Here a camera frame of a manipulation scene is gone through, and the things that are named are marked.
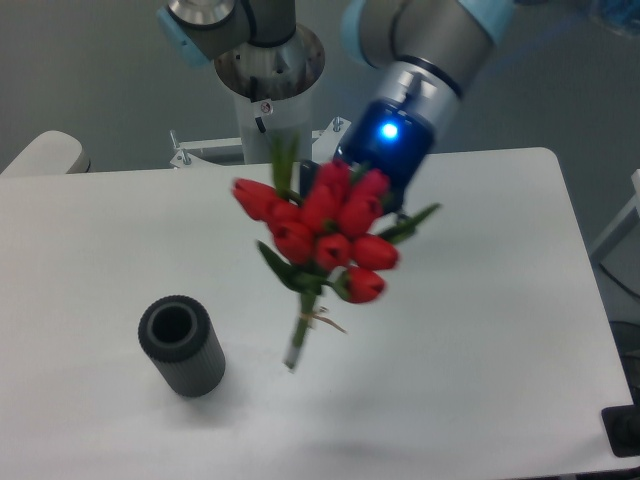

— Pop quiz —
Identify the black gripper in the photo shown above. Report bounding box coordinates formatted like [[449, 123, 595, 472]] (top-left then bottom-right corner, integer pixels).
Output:
[[298, 100, 435, 227]]

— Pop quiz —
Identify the red tulip bouquet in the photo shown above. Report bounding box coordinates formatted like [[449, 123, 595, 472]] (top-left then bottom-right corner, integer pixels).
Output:
[[231, 141, 441, 370]]

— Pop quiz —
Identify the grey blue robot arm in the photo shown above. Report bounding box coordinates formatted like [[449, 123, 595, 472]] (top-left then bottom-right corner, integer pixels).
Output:
[[156, 1, 514, 213]]

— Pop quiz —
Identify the dark grey ribbed vase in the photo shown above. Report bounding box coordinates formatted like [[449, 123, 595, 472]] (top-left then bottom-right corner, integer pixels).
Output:
[[138, 295, 226, 398]]

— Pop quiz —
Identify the white chair armrest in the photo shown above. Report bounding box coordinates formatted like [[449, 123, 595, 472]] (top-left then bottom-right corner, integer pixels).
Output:
[[1, 130, 91, 178]]

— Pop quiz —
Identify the blue object in bag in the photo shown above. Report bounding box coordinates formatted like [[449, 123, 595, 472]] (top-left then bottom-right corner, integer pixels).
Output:
[[590, 0, 639, 38]]

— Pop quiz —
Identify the black device at table edge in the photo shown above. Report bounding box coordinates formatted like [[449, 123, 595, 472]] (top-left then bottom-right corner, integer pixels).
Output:
[[601, 405, 639, 458]]

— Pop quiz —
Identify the white metal base frame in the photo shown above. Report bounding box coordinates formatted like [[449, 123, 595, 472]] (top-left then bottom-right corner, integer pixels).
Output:
[[169, 116, 352, 169]]

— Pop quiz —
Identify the black cable on pedestal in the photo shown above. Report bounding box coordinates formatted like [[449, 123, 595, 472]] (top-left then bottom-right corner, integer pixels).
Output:
[[253, 115, 281, 156]]

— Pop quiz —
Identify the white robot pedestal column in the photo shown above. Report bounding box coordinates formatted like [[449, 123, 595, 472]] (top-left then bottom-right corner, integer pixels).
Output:
[[214, 24, 325, 164]]

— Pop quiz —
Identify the white frame at right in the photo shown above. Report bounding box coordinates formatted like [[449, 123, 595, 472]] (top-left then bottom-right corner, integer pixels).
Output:
[[588, 170, 639, 263]]

